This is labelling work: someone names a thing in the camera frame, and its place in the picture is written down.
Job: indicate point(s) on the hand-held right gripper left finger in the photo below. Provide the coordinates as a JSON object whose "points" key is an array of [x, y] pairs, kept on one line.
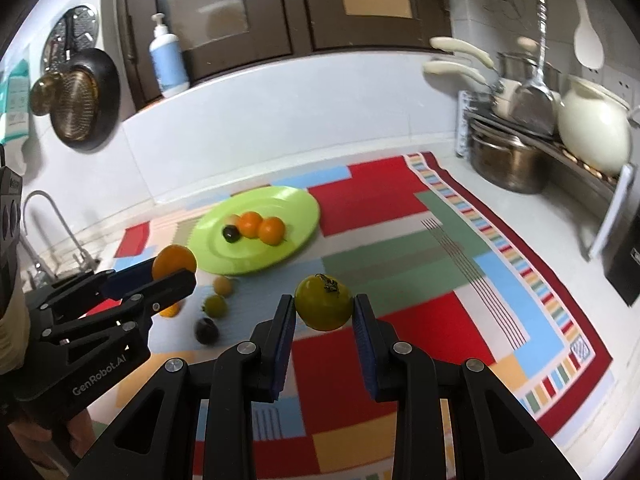
{"points": [[282, 345]]}

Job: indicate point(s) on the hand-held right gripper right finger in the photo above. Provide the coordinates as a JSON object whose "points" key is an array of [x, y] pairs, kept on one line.
{"points": [[362, 350]]}

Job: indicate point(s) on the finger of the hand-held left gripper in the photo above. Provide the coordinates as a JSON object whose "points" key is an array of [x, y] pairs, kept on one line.
{"points": [[127, 275], [165, 285]]}

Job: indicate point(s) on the green-yellow tomato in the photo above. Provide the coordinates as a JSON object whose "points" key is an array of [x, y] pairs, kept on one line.
{"points": [[323, 302]]}

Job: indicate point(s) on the dark purple plum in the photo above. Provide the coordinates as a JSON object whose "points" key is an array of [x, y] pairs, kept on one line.
{"points": [[205, 330], [230, 233]]}

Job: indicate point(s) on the small yellow fruit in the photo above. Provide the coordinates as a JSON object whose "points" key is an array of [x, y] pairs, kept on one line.
{"points": [[231, 219], [223, 285]]}

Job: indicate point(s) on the large orange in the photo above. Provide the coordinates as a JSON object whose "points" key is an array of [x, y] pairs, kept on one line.
{"points": [[271, 230]]}

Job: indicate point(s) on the green plate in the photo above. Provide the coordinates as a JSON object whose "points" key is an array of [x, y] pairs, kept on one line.
{"points": [[285, 205]]}

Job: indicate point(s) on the person's left hand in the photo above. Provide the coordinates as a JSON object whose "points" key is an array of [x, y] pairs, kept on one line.
{"points": [[75, 435]]}

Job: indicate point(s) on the small green fruit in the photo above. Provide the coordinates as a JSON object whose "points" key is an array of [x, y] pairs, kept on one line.
{"points": [[215, 305]]}

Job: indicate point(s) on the thin gooseneck faucet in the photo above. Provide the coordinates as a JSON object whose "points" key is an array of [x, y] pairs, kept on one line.
{"points": [[50, 215]]}

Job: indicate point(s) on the colourful patchwork tablecloth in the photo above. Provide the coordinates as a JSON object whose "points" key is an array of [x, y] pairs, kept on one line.
{"points": [[375, 200]]}

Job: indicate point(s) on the dark frying pan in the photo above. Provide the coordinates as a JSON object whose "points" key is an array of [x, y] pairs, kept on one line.
{"points": [[85, 100]]}

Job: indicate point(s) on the small brass pot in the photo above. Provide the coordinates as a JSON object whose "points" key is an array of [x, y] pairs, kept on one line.
{"points": [[45, 92]]}

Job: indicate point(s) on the teal bag box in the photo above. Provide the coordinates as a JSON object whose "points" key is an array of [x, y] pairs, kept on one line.
{"points": [[15, 105]]}

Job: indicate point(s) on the white pump soap bottle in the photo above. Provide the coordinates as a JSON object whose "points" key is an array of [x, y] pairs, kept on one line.
{"points": [[167, 67]]}

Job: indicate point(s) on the large steel pot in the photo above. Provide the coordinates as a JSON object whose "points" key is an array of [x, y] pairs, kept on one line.
{"points": [[505, 160]]}

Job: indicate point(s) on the round metal steamer rack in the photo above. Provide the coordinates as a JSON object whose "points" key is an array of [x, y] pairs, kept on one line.
{"points": [[70, 30]]}

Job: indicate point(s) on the brown cabinet door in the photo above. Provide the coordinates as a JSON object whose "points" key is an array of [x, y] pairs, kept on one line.
{"points": [[380, 5], [210, 15]]}

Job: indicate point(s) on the black knife block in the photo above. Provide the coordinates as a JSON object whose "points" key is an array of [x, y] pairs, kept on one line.
{"points": [[625, 270]]}

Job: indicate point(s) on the white dish rack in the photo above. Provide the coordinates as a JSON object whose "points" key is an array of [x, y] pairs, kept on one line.
{"points": [[610, 205]]}

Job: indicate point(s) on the steel ladle scoop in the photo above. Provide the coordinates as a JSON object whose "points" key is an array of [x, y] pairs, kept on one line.
{"points": [[535, 110]]}

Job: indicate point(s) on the cream ceramic pot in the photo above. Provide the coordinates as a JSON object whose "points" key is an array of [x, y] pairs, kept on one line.
{"points": [[595, 125]]}

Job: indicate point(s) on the small steel pot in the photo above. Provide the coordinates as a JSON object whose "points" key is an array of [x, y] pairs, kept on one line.
{"points": [[515, 62]]}

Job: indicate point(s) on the white rice paddle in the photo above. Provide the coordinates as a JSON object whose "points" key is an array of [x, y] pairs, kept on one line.
{"points": [[587, 40]]}

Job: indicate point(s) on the white wall outlet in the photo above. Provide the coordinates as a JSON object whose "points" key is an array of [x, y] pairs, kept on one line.
{"points": [[625, 87]]}

